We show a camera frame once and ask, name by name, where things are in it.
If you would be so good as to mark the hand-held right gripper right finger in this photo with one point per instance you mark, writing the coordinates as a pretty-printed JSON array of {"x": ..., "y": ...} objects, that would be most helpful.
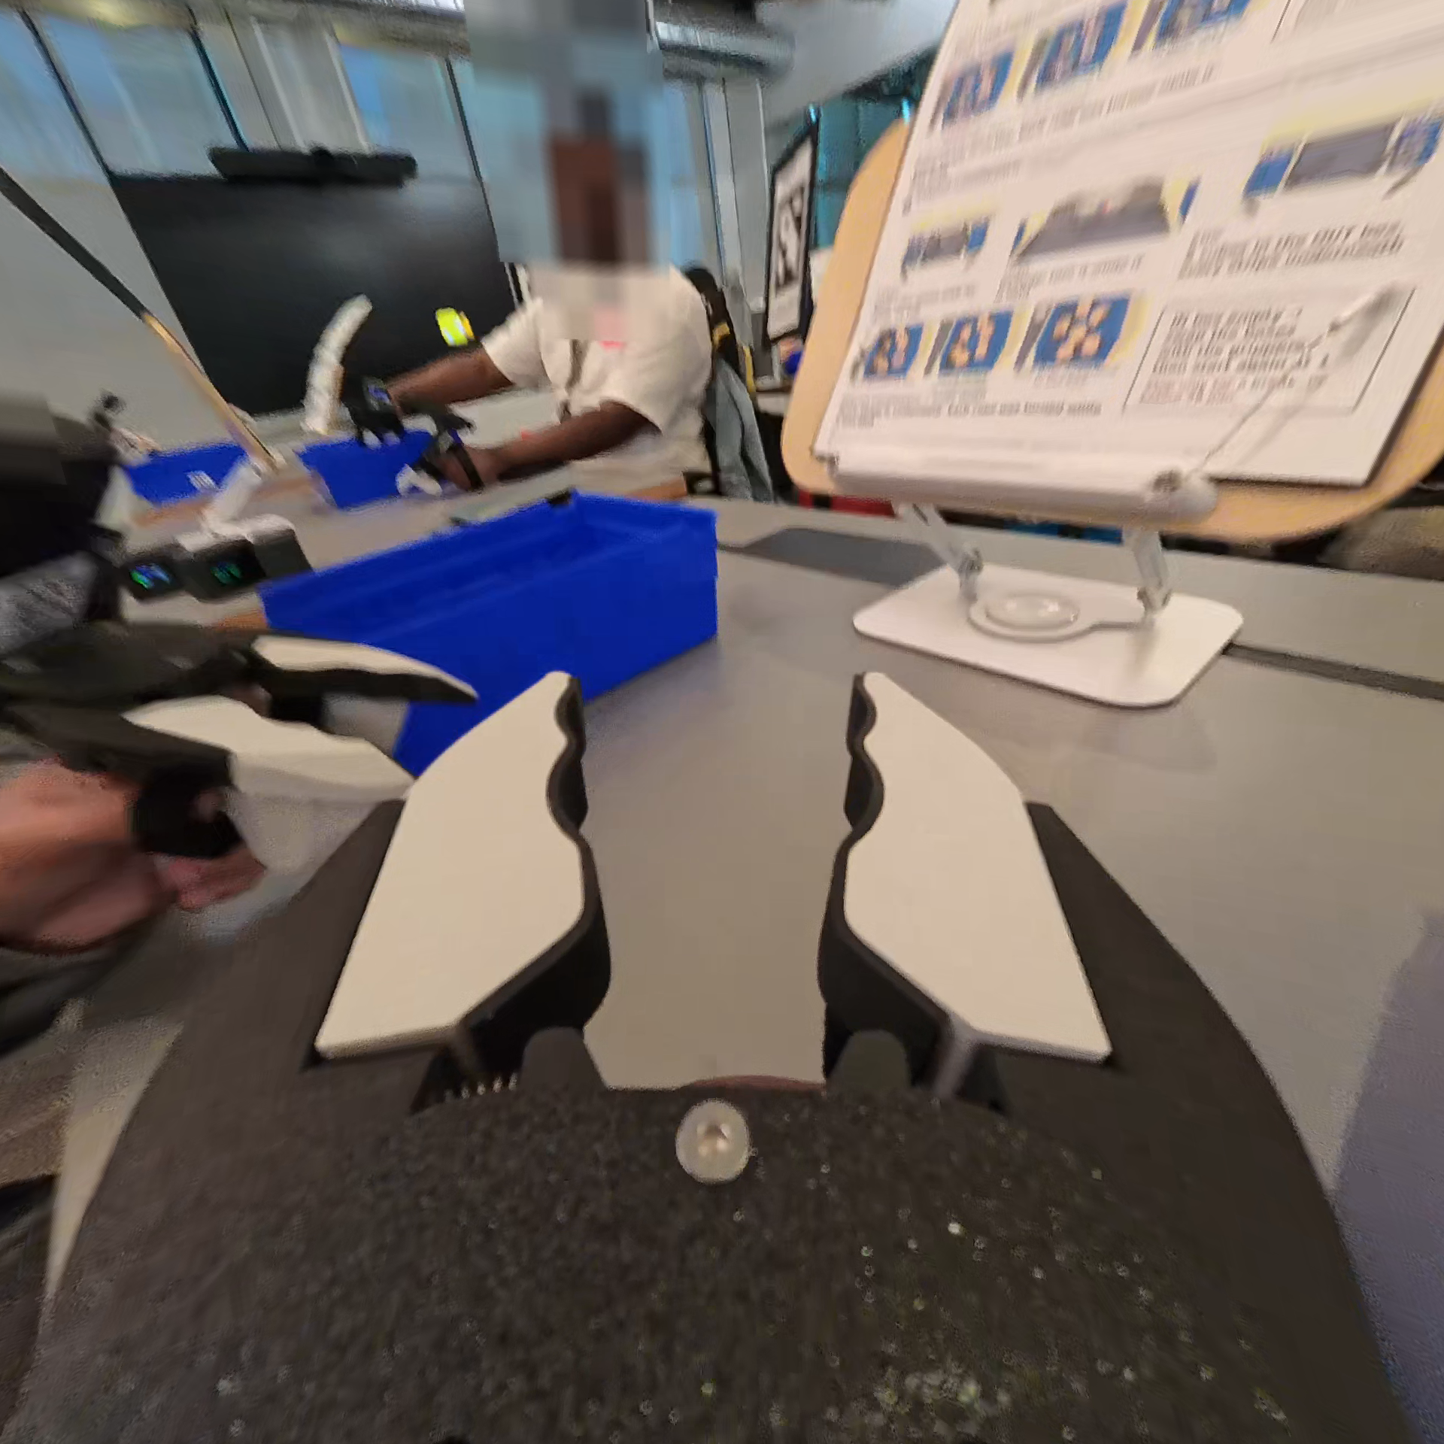
[{"x": 971, "y": 913}]

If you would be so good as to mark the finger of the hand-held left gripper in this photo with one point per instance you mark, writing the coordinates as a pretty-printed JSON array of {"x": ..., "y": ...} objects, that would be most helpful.
[
  {"x": 293, "y": 754},
  {"x": 362, "y": 667}
]

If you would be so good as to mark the small black device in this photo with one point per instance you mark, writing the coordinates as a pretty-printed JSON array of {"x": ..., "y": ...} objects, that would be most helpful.
[
  {"x": 244, "y": 559},
  {"x": 152, "y": 574}
]

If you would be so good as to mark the black diagonal rod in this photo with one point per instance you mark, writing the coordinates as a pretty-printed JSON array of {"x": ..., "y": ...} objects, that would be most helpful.
[{"x": 137, "y": 304}]

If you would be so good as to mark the black monitor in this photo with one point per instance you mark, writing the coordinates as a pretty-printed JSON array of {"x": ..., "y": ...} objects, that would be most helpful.
[{"x": 317, "y": 292}]

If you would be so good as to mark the person's left hand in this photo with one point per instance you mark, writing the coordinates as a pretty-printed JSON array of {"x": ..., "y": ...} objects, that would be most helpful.
[{"x": 68, "y": 858}]

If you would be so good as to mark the person's left forearm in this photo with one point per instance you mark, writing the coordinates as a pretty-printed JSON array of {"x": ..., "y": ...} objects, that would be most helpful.
[{"x": 46, "y": 992}]

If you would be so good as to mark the grey desk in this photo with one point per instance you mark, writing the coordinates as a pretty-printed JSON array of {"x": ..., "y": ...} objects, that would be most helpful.
[{"x": 1129, "y": 846}]

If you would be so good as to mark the black white marker sign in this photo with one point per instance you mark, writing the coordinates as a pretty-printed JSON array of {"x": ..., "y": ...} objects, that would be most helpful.
[{"x": 790, "y": 237}]

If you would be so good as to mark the blue plastic bin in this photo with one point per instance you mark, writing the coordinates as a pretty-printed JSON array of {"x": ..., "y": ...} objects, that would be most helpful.
[
  {"x": 543, "y": 608},
  {"x": 182, "y": 473},
  {"x": 362, "y": 467}
]

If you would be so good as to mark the small yellow object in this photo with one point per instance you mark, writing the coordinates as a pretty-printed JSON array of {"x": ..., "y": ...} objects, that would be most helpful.
[{"x": 455, "y": 326}]

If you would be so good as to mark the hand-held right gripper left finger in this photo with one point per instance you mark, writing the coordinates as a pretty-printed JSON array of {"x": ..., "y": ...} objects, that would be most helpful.
[{"x": 474, "y": 902}]

